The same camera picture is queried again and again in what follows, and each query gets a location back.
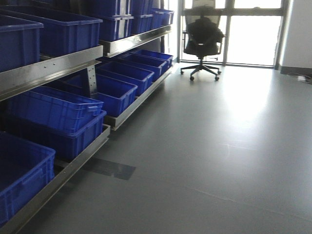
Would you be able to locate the blue bin upper shelf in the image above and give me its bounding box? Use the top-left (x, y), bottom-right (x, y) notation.
top-left (0, 5), bottom-right (103, 57)

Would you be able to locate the blue bin row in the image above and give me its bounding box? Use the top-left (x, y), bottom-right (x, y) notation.
top-left (116, 53), bottom-right (168, 76)
top-left (130, 49), bottom-right (173, 68)
top-left (96, 61), bottom-right (154, 96)

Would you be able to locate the blue bin lower middle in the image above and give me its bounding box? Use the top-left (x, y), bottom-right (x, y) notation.
top-left (63, 74), bottom-right (137, 117)

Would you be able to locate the blue bin lower row far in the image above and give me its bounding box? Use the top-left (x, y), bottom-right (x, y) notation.
top-left (130, 49), bottom-right (173, 68)

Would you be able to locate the black office chair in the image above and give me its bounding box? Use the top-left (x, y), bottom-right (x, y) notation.
top-left (180, 6), bottom-right (224, 81)

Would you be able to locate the stacked blue bin lower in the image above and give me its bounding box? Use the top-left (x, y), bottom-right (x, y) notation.
top-left (4, 86), bottom-right (106, 160)

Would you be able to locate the long steel flow rack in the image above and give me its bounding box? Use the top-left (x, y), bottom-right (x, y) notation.
top-left (0, 24), bottom-right (174, 234)

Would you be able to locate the blue bin bottom left corner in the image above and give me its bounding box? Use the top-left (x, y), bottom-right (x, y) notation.
top-left (0, 132), bottom-right (56, 226)

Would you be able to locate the blue bin upper left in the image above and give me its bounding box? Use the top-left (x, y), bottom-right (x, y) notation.
top-left (0, 15), bottom-right (43, 72)

